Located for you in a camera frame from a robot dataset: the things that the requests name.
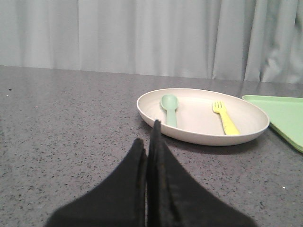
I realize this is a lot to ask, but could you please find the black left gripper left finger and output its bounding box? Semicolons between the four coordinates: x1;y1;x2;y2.
46;139;147;227

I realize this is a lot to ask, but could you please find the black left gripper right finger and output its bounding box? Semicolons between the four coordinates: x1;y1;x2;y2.
147;121;256;227

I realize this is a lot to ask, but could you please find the beige round plate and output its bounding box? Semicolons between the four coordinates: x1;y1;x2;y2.
137;88;269;146

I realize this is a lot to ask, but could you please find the yellow plastic fork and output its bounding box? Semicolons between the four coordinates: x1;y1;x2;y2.
212;101;240;135

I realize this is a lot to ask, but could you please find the teal green plastic spoon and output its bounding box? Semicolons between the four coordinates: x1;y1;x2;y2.
160;94;178;128

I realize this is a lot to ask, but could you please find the light green tray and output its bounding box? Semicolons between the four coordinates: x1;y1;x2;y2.
242;95;303;152

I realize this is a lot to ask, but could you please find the grey curtain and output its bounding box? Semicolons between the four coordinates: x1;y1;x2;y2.
0;0;303;84

